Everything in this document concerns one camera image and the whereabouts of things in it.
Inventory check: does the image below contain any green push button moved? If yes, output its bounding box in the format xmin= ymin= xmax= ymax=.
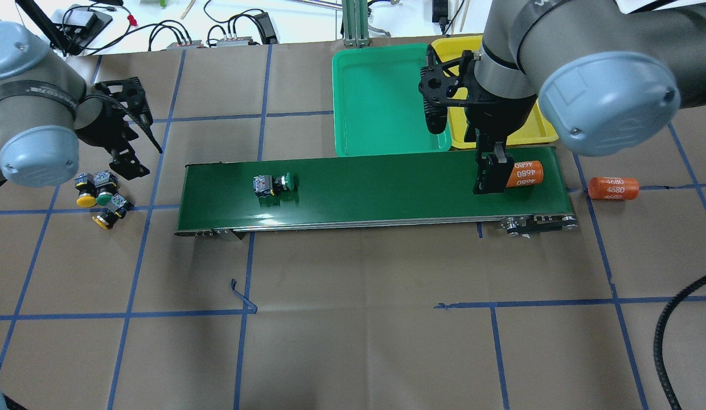
xmin=252 ymin=172 xmax=295 ymax=198

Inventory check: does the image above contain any black power adapter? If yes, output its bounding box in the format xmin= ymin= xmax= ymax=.
xmin=431 ymin=0 xmax=449 ymax=25

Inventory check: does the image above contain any yellow plastic tray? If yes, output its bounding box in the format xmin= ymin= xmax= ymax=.
xmin=431 ymin=34 xmax=559 ymax=150

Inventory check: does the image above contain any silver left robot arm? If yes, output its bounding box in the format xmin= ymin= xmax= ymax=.
xmin=0 ymin=21 xmax=158 ymax=187

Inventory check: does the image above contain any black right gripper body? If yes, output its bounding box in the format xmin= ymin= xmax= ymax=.
xmin=418 ymin=44 xmax=536 ymax=133

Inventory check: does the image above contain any aluminium frame post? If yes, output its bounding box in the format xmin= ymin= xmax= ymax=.
xmin=342 ymin=0 xmax=371 ymax=48

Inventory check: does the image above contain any orange cylinder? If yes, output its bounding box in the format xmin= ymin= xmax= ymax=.
xmin=506 ymin=161 xmax=545 ymax=188
xmin=587 ymin=177 xmax=641 ymax=200

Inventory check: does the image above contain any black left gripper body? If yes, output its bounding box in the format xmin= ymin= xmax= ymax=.
xmin=75 ymin=77 xmax=151 ymax=153

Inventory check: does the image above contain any yellow push button upper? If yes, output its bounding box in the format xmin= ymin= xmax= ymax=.
xmin=74 ymin=173 xmax=97 ymax=208

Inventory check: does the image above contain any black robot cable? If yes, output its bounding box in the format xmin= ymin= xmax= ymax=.
xmin=652 ymin=268 xmax=706 ymax=410

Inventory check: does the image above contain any green conveyor belt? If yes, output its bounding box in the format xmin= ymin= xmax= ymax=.
xmin=175 ymin=147 xmax=578 ymax=237

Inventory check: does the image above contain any green plastic tray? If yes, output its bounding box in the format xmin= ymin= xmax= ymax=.
xmin=331 ymin=43 xmax=451 ymax=157

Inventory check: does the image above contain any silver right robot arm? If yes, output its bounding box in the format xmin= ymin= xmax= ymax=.
xmin=418 ymin=1 xmax=706 ymax=194

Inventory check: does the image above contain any yellow push button lower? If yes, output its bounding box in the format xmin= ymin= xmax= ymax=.
xmin=91 ymin=194 xmax=134 ymax=230

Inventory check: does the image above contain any yellow push button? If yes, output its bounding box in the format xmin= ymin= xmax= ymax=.
xmin=91 ymin=194 xmax=134 ymax=230
xmin=74 ymin=173 xmax=97 ymax=208

